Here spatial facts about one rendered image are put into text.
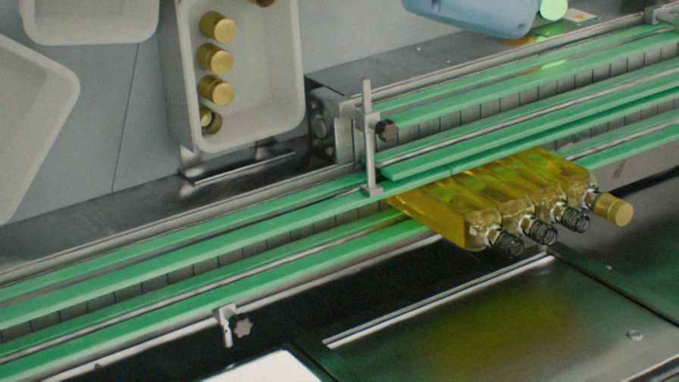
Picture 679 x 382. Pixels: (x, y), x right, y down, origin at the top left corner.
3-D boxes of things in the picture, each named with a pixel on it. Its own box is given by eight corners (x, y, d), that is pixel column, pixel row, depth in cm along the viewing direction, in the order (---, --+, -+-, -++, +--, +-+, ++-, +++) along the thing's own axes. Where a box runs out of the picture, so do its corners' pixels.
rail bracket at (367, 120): (335, 179, 166) (385, 210, 156) (327, 67, 159) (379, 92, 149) (352, 173, 167) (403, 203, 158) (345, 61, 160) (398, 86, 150)
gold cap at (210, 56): (194, 45, 160) (208, 54, 156) (217, 39, 161) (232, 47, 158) (198, 70, 161) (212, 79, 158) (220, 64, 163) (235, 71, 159)
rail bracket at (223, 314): (189, 324, 162) (234, 369, 152) (183, 282, 159) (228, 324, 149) (214, 315, 164) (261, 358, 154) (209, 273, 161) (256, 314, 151)
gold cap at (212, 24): (197, 14, 158) (212, 21, 155) (220, 7, 160) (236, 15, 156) (201, 39, 160) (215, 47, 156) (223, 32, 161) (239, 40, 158)
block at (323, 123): (308, 151, 171) (333, 167, 165) (303, 91, 166) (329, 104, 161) (329, 145, 172) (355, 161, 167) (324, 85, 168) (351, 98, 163)
